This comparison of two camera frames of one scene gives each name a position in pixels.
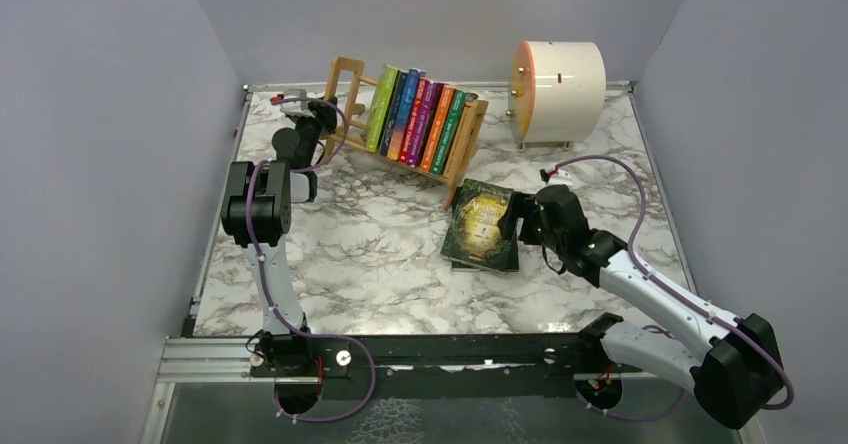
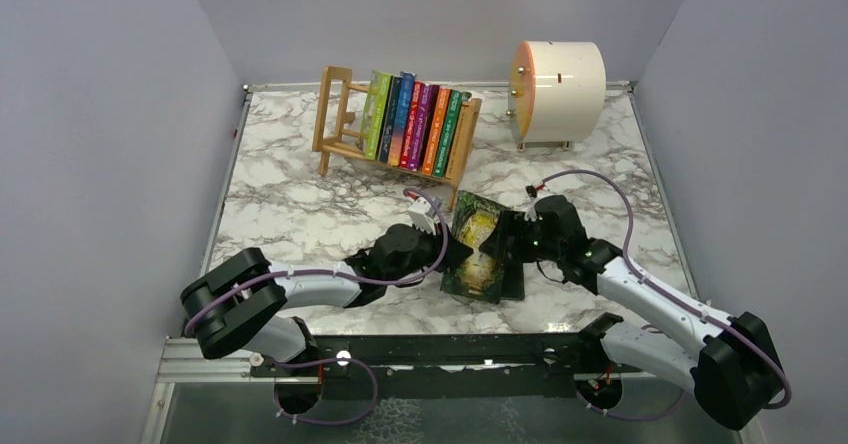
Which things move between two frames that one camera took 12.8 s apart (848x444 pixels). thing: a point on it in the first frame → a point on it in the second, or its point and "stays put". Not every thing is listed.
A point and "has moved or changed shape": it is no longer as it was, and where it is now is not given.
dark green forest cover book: (473, 233) has moved or changed shape
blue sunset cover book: (403, 114) stays put
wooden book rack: (351, 110) has moved or changed shape
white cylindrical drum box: (556, 92) stays put
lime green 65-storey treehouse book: (381, 107) has moved or changed shape
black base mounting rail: (445, 367) stays put
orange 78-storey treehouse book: (438, 129) stays put
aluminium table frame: (445, 263) stays put
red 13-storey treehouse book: (414, 120) stays put
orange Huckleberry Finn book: (442, 114) → (459, 141)
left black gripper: (323, 118) → (436, 241)
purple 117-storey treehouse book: (425, 124) stays put
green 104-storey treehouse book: (448, 133) stays put
